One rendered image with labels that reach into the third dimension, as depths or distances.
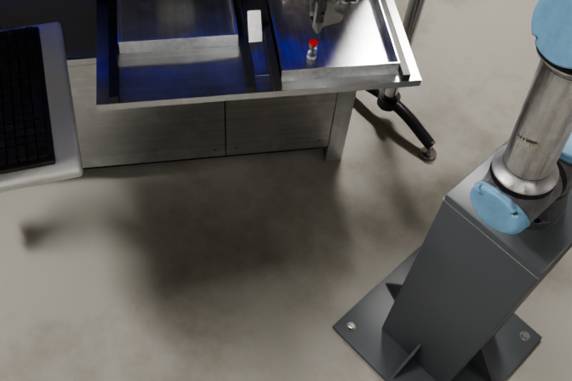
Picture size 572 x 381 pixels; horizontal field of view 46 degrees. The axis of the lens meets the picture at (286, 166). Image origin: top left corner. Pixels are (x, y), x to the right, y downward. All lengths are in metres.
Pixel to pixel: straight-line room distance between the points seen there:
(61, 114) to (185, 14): 0.36
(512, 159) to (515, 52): 1.81
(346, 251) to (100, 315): 0.80
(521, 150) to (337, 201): 1.25
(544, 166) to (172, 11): 0.89
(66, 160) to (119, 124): 0.69
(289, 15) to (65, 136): 0.57
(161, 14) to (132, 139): 0.69
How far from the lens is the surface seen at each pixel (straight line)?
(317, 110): 2.20
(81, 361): 2.15
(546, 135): 1.14
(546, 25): 1.00
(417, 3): 2.16
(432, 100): 2.70
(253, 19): 1.55
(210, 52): 1.54
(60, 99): 1.59
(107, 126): 2.17
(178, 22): 1.60
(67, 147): 1.50
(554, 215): 1.49
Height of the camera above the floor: 1.99
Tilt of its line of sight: 55 degrees down
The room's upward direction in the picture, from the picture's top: 6 degrees clockwise
